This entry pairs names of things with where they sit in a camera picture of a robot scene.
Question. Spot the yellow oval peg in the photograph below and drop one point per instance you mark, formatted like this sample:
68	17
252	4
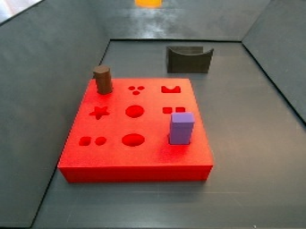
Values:
148	3

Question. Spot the red shape sorter board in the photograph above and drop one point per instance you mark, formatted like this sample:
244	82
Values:
117	142

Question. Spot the black curved fixture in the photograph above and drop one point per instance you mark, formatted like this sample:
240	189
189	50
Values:
187	59

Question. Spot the purple square peg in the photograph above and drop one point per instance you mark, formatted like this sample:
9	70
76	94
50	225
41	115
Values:
180	128

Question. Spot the brown cylindrical peg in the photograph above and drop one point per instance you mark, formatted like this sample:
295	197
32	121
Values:
101	75

